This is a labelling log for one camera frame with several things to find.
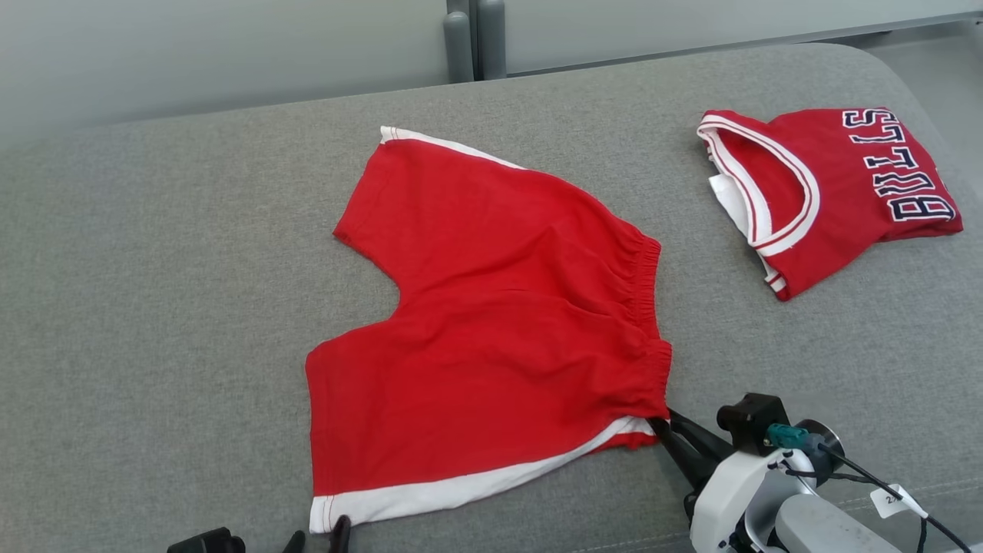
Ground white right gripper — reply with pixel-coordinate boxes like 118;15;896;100
649;407;816;553

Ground red shorts with white stripes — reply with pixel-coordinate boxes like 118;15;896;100
305;125;674;535

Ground red jersey with white sleeves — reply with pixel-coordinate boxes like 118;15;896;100
697;108;965;302

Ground grey fabric sofa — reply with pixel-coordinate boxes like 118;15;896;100
0;42;983;553

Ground teal right camera connector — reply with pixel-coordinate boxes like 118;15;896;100
766;422;815;452

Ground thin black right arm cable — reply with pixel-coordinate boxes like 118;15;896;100
814;442;972;553

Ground small white cable tag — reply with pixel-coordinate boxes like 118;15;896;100
870;484;926;519

